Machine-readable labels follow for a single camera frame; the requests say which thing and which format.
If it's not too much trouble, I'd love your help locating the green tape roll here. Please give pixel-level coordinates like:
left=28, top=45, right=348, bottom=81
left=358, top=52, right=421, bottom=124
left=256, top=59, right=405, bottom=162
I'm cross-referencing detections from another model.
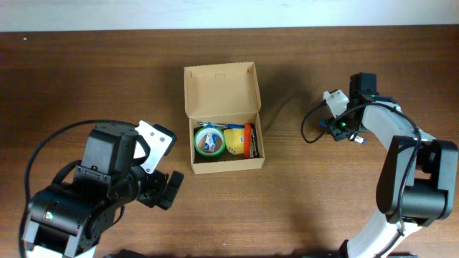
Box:
left=194, top=127, right=226, bottom=160

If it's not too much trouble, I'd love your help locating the white blue staples box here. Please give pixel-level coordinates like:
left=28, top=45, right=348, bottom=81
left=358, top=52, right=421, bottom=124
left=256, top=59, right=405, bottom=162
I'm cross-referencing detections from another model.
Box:
left=203, top=133, right=219, bottom=153

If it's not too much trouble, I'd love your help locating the white blue marker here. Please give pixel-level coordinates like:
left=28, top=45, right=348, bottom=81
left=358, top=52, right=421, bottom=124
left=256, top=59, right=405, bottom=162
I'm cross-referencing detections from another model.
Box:
left=319, top=120, right=366, bottom=144

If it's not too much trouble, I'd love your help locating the blue ballpoint pen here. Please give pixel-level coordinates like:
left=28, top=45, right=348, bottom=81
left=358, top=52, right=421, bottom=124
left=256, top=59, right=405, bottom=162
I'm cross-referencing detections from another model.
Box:
left=198, top=122, right=245, bottom=129

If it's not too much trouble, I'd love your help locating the yellow sticky note pad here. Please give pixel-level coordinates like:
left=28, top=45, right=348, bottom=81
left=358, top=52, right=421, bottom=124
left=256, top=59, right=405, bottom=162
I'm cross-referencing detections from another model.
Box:
left=223, top=128, right=245, bottom=156

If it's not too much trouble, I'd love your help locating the brown cardboard box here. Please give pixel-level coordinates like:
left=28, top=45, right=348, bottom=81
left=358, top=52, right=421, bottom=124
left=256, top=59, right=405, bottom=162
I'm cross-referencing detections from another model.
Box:
left=184, top=62, right=265, bottom=175

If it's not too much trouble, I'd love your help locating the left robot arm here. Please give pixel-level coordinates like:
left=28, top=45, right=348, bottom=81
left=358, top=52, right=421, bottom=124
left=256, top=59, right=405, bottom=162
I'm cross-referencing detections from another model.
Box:
left=18, top=120, right=184, bottom=257

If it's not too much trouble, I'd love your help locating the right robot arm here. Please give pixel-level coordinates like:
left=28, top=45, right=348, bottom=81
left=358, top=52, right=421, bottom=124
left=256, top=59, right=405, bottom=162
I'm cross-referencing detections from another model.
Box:
left=323, top=73, right=458, bottom=257

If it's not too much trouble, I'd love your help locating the left black cable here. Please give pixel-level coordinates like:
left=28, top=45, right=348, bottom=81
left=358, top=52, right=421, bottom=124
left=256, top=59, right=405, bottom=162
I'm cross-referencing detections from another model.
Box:
left=17, top=119, right=151, bottom=258

